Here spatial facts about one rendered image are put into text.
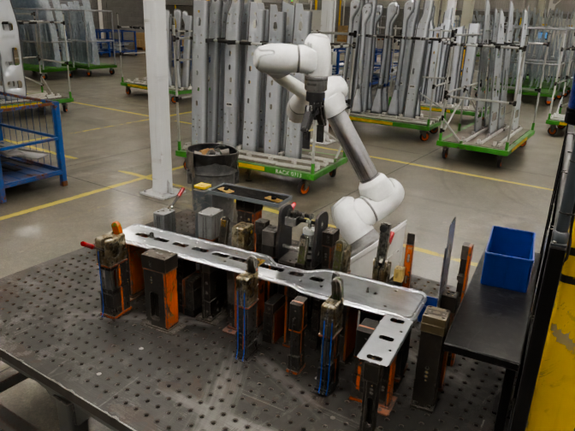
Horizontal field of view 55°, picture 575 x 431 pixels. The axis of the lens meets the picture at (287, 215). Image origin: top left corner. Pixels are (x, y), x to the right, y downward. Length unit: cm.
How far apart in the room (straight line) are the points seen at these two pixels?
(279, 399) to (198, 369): 34
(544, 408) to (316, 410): 78
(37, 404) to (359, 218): 192
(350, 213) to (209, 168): 250
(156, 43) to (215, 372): 429
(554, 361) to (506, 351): 40
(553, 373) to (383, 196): 158
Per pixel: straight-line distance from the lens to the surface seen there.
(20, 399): 336
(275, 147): 674
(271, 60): 213
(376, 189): 280
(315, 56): 215
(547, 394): 148
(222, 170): 508
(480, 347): 180
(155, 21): 592
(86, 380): 218
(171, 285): 230
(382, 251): 215
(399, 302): 203
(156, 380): 212
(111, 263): 240
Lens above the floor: 196
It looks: 20 degrees down
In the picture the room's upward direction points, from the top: 2 degrees clockwise
